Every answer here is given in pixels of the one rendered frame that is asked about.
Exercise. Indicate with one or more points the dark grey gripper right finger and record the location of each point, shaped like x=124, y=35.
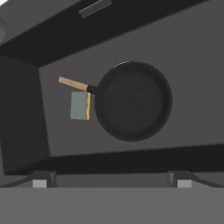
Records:
x=180, y=180

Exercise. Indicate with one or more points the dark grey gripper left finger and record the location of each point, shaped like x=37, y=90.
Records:
x=43, y=180

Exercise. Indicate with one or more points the grey and yellow sponge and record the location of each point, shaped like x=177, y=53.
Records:
x=78, y=105

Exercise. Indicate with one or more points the dark grey drawer front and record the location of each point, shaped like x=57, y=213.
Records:
x=52, y=17

